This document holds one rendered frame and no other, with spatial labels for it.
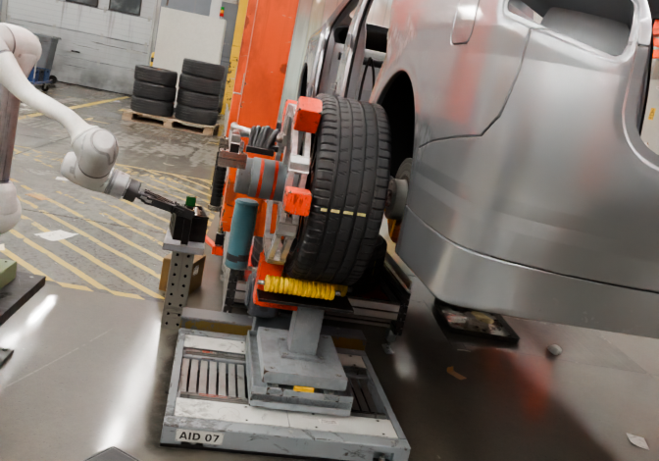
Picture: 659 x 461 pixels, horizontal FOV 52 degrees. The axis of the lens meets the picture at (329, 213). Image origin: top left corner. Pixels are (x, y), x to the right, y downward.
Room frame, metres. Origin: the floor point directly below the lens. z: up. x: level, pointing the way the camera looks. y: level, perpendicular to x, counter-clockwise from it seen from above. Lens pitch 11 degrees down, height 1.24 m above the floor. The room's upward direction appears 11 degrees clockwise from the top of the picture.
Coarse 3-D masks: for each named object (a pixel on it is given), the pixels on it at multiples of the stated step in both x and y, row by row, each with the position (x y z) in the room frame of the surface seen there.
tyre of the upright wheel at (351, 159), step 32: (320, 96) 2.35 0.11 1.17; (320, 128) 2.19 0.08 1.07; (352, 128) 2.19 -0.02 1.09; (384, 128) 2.23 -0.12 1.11; (320, 160) 2.10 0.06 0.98; (352, 160) 2.11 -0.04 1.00; (384, 160) 2.14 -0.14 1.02; (320, 192) 2.06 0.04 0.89; (352, 192) 2.08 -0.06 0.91; (384, 192) 2.11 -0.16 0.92; (320, 224) 2.07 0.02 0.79; (352, 224) 2.09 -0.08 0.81; (288, 256) 2.35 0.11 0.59; (320, 256) 2.12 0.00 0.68; (352, 256) 2.13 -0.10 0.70
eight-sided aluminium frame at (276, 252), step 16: (288, 112) 2.42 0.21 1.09; (304, 144) 2.18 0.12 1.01; (288, 160) 2.13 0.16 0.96; (304, 160) 2.12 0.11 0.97; (288, 176) 2.10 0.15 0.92; (304, 176) 2.11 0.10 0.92; (272, 208) 2.55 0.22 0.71; (288, 224) 2.10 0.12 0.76; (272, 240) 2.20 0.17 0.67; (288, 240) 2.15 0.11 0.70; (272, 256) 2.22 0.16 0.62
